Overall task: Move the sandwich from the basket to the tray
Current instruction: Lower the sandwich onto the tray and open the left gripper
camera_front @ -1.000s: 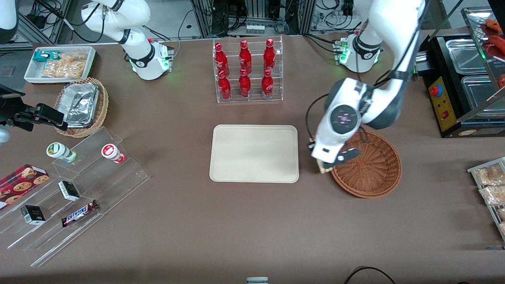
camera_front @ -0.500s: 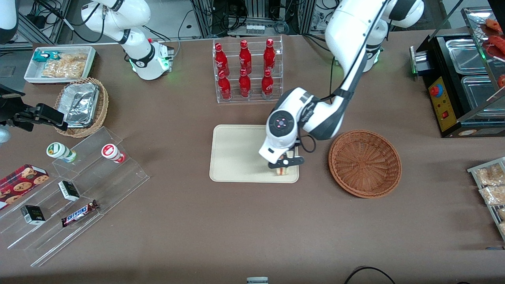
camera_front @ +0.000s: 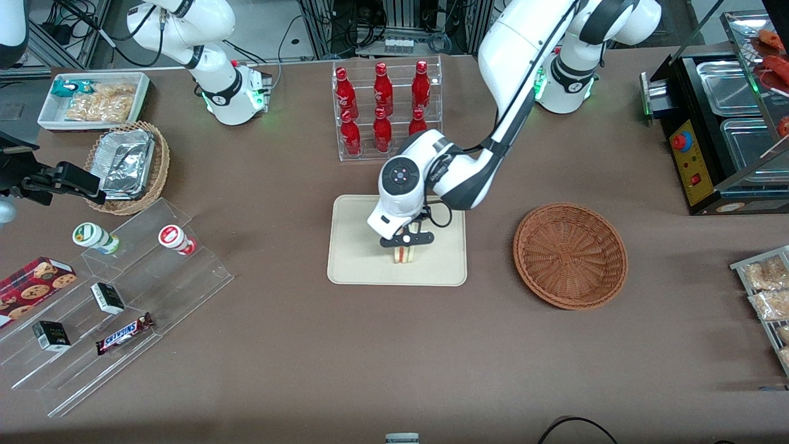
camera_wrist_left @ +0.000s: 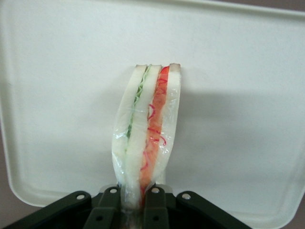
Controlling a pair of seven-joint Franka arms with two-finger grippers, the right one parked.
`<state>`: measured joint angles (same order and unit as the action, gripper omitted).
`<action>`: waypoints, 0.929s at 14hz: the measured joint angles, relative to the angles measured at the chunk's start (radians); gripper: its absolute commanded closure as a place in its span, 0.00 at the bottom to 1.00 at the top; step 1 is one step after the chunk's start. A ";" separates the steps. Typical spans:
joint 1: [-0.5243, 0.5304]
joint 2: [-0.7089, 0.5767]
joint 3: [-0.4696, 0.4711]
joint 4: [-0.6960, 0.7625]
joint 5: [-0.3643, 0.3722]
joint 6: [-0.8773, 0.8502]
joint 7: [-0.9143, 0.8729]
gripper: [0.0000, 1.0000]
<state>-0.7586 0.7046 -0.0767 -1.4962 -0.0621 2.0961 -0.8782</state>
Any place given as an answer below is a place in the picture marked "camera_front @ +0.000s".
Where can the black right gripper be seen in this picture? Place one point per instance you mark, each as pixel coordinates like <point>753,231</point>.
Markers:
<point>17,171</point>

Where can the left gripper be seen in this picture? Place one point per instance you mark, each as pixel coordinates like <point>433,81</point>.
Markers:
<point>423,215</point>

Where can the triangular sandwich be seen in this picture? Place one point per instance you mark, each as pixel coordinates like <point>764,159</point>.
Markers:
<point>404,255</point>

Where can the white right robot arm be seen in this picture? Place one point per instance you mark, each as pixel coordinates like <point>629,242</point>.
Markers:
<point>216,86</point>

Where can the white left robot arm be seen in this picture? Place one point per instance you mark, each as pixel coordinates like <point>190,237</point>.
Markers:
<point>518,68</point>

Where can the beige plastic tray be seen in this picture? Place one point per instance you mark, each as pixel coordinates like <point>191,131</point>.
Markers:
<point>351,259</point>

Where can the light wicker basket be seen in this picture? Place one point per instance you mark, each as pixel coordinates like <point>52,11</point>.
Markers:
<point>161,166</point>

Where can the empty brown wicker basket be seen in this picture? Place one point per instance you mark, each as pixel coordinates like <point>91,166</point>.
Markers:
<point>570,256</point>

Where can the metal snack tray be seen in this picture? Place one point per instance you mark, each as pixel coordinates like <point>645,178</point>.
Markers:
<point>743,268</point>

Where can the aluminium foil container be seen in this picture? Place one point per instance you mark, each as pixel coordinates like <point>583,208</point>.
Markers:
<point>126,163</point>

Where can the green lid yogurt cup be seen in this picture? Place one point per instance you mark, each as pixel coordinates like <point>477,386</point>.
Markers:
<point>92,236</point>

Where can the white rectangular snack bin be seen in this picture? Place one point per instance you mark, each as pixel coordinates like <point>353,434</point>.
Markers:
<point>52,117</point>

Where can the clear acrylic bottle rack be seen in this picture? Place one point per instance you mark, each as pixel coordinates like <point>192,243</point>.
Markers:
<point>370,155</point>

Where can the clear bag of crackers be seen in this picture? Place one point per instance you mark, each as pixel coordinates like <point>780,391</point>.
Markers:
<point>102,105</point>

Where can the red cola bottle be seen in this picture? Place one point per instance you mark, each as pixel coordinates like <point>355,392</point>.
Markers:
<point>346,92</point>
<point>383,91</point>
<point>351,137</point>
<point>417,123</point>
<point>421,89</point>
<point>382,132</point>

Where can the green snack packet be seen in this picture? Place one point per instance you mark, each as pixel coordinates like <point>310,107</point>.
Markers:
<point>68,87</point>

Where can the red lid yogurt cup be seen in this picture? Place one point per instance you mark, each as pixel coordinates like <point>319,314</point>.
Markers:
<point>174,237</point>

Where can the red cookie box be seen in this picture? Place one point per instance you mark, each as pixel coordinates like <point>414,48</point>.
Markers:
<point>34,283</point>

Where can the small black carton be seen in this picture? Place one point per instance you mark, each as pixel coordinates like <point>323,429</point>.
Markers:
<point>108,298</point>
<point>51,336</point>

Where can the clear acrylic stepped stand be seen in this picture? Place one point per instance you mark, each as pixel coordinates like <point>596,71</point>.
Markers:
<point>160,290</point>

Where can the Snickers chocolate bar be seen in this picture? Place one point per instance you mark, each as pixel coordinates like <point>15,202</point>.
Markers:
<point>123,333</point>

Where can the white power strip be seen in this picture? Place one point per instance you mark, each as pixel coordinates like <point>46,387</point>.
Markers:
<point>399,45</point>

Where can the small grey white device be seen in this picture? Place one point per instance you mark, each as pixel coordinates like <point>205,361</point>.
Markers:
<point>402,439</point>

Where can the black hot food warmer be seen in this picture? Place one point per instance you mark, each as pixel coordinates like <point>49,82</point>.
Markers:
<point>693,166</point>

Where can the steel food pan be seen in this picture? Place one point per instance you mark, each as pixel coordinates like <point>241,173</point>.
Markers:
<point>749,145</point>
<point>727,86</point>

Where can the clear bag of pastries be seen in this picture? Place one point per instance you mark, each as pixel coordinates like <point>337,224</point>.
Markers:
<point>767,274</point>
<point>784,333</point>
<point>770,305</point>
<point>784,357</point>

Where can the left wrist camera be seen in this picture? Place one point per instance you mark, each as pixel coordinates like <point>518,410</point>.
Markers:
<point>416,238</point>

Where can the aluminium frame rack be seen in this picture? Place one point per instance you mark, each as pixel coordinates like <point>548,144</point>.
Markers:
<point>400,15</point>

